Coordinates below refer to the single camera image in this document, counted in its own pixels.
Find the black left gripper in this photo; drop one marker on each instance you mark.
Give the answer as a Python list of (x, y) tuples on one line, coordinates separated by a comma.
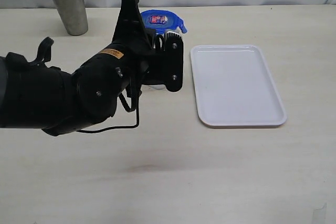
[(156, 65)]

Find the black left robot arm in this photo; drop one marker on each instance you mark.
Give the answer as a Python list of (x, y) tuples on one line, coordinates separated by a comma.
[(35, 96)]

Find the stainless steel tumbler cup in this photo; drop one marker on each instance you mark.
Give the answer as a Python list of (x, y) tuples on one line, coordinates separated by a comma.
[(73, 16)]

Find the blue snap-lock lid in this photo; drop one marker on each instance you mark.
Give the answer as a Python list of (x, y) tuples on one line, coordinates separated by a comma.
[(162, 20)]

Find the clear tall plastic container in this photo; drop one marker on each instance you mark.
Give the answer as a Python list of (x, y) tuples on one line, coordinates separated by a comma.
[(168, 34)]

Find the white rectangular plastic tray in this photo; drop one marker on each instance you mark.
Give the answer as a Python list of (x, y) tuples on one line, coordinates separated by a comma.
[(234, 87)]

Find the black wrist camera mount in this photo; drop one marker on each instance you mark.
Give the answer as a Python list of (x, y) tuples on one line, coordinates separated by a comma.
[(130, 26)]

